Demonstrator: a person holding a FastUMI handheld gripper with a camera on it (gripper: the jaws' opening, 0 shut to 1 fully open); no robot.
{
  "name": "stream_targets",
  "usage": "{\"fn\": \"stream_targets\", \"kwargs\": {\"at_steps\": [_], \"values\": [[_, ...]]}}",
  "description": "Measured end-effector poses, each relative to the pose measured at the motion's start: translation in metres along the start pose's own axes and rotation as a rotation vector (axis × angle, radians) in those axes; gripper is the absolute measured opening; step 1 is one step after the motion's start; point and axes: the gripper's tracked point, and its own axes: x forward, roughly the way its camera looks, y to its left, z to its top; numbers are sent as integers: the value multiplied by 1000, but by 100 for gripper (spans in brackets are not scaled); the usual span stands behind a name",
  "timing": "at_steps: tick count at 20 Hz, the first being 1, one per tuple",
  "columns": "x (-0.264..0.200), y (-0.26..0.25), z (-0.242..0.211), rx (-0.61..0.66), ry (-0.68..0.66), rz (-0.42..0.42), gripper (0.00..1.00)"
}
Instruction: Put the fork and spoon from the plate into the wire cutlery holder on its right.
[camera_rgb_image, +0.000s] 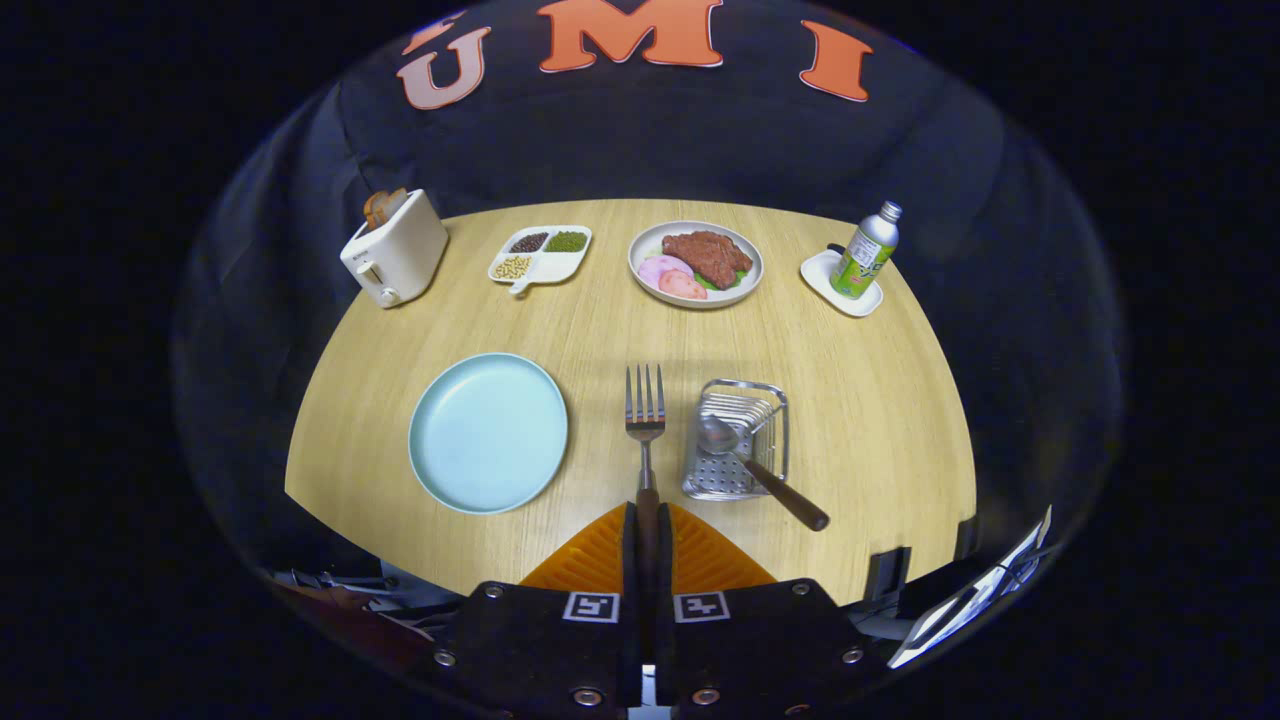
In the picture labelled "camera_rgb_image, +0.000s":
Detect white and dark clutter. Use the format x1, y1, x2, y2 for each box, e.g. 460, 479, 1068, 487
270, 565, 461, 613

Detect brown toast slices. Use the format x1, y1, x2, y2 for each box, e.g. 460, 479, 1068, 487
362, 187, 409, 231

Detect metal spoon with brown handle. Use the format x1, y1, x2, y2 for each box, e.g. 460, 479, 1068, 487
697, 414, 831, 533

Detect white toaster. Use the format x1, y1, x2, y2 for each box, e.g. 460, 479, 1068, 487
339, 189, 450, 309

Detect silver bottle with green label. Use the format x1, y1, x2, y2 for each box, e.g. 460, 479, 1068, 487
829, 200, 904, 301

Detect white square coaster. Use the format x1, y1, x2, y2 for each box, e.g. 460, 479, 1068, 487
800, 248, 885, 319

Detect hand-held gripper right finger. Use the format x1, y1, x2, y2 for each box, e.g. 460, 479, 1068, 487
655, 500, 886, 716

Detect pale pink ham slice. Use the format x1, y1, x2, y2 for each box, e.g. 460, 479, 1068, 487
638, 255, 694, 289

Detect white divided tray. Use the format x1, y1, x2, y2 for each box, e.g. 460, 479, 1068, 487
487, 225, 593, 298

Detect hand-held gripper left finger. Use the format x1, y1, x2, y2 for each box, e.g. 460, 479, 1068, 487
432, 500, 641, 716

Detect white oval plate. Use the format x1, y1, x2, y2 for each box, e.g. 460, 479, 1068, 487
628, 220, 765, 309

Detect metal wire basket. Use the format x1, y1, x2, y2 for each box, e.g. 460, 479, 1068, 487
681, 378, 791, 502

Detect metal fork with brown handle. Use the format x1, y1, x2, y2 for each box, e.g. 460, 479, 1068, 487
625, 364, 667, 601

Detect brown steak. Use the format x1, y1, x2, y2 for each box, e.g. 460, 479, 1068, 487
661, 231, 754, 291

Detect light blue plate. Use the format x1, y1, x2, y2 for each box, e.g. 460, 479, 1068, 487
407, 352, 570, 516

